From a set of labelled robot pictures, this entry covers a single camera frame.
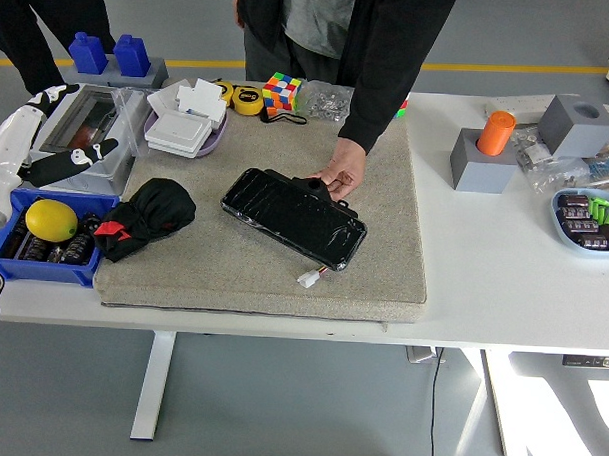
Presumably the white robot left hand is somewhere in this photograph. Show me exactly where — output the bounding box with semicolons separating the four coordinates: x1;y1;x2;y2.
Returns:
0;80;122;218

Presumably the person's left hand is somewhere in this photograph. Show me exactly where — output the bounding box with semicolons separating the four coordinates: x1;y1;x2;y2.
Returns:
313;136;370;204

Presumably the black glossy panel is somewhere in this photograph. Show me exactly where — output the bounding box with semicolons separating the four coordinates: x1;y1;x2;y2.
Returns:
217;166;371;275

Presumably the black rag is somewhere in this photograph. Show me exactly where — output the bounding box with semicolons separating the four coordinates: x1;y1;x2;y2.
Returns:
91;175;199;266

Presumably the black table control panel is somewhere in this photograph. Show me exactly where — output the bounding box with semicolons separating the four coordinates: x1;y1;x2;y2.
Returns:
562;354;609;370

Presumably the clear bag of screws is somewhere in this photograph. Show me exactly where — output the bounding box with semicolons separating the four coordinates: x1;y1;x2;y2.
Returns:
293;79;355;124

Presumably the person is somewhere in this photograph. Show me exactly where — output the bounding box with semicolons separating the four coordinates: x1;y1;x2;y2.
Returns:
0;0;118;98
230;0;459;92

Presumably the yellow lemon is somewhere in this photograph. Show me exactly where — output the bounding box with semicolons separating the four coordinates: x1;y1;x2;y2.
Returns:
23;198;80;244

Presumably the grey block holder base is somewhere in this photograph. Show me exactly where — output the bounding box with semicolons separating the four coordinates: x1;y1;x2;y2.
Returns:
63;53;170;90

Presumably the blue plastic block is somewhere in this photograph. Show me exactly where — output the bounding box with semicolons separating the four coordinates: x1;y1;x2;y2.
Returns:
68;31;110;76
112;32;153;79

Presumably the clear plastic bag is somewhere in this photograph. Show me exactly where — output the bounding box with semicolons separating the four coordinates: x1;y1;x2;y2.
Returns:
108;85;156;159

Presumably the grey block with socket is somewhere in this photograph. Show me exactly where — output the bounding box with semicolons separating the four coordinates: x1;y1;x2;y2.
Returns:
448;126;522;195

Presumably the blue plastic bin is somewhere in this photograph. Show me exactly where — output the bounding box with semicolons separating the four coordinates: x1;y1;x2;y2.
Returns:
0;186;122;289

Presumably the purple tray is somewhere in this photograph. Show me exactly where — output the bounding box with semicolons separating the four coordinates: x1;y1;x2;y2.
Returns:
142;106;230;160

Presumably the orange cylinder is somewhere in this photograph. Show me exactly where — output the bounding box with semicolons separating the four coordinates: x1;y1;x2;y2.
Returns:
475;109;518;158

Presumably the grey-brown mat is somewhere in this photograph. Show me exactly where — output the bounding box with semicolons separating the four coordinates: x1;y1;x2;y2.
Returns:
91;75;435;324

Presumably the clear bag of nuts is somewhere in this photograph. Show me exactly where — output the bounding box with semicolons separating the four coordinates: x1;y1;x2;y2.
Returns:
509;122;554;163

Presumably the grey box under table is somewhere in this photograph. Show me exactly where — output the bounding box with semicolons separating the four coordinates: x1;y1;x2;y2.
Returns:
405;344;447;365

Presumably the clear bag of metal parts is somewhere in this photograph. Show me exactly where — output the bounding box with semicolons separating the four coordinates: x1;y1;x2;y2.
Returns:
515;144;593;197

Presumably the light blue bowl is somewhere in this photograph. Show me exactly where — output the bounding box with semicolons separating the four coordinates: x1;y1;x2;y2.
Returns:
548;186;609;260

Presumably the grey block with round hole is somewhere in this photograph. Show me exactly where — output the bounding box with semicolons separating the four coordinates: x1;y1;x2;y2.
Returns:
536;93;609;160

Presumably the dark brown capacitor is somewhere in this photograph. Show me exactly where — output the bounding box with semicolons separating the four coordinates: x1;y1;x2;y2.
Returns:
554;205;594;222
576;231;609;252
560;218;600;236
556;193;591;209

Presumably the clear bag of blue resistors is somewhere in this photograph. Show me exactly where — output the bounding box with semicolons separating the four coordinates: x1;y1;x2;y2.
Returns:
580;140;609;188

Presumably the white table leg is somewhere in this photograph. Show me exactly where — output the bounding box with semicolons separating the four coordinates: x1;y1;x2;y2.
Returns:
478;348;534;456
129;330;178;443

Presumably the yellow tape measure with strap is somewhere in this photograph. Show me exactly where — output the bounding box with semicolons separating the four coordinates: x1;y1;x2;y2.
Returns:
230;83;309;127

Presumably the grey electrical enclosure box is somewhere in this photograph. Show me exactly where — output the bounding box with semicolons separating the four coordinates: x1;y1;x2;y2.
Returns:
28;80;153;198

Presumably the white wire connector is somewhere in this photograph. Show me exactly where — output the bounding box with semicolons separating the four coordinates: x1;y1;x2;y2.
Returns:
297;265;332;289

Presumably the white switch box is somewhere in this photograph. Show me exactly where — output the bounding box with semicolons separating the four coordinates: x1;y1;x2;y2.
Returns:
150;110;214;147
144;130;209;160

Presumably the black power cable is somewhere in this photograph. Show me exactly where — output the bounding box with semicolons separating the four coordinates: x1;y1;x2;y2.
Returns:
428;347;444;456

